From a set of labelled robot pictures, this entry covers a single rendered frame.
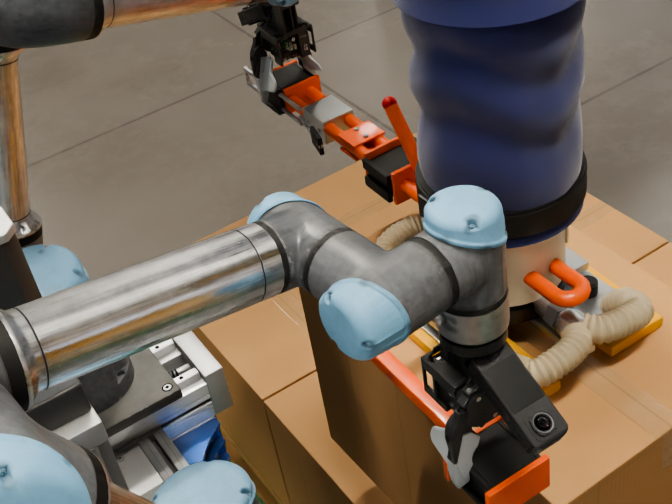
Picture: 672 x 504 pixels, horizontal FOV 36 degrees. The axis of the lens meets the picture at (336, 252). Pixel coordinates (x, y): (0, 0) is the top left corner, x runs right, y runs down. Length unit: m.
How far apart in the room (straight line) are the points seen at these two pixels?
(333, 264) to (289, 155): 2.99
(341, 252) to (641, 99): 3.19
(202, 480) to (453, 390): 0.29
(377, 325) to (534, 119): 0.43
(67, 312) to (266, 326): 1.51
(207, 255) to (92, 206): 2.99
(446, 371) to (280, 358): 1.22
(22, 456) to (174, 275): 0.26
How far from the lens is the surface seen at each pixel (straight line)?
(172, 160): 4.06
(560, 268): 1.42
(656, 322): 1.53
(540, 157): 1.29
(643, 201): 3.56
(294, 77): 1.88
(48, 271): 1.50
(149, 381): 1.61
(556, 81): 1.26
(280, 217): 1.01
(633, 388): 1.46
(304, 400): 2.20
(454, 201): 0.97
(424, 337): 1.50
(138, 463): 1.63
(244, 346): 2.35
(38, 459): 0.74
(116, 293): 0.91
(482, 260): 0.97
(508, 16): 1.16
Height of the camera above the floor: 2.13
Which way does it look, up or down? 39 degrees down
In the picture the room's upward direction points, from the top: 10 degrees counter-clockwise
